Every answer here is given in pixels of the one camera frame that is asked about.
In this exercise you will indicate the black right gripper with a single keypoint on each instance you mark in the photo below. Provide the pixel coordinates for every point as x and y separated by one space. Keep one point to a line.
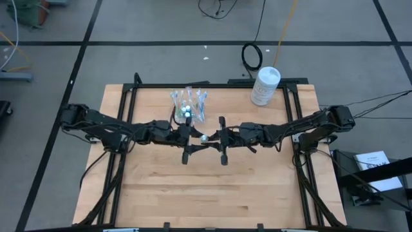
244 135

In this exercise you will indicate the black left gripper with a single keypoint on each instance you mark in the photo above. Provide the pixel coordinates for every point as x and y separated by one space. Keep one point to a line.
186 138

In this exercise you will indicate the blue mouthwash bottle white cap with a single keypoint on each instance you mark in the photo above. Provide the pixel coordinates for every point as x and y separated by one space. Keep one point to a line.
204 138
184 109
188 114

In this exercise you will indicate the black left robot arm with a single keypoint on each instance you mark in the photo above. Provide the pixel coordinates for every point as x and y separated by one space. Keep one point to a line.
106 120

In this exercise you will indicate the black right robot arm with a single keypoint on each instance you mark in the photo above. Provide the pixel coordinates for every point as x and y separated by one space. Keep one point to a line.
305 124

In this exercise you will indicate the clear acrylic toothbrush holder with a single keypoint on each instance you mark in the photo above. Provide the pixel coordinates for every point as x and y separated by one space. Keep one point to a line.
197 118

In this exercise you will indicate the white wipes canister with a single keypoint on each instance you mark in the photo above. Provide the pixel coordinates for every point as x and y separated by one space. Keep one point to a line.
265 87

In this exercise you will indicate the black cart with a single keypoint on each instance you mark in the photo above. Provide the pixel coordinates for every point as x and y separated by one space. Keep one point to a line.
370 175

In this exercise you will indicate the white booklet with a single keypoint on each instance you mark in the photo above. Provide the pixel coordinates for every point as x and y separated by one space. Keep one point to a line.
373 164

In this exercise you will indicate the grey floor bar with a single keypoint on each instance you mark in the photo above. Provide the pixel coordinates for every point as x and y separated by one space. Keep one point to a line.
16 76

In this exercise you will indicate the black floor stand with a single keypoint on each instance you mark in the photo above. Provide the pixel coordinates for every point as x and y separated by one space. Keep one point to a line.
4 111

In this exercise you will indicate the green bag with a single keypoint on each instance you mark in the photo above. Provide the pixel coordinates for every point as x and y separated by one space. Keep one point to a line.
27 13

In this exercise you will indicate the black aluminium table frame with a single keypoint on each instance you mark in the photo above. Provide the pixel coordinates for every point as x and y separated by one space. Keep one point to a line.
154 85

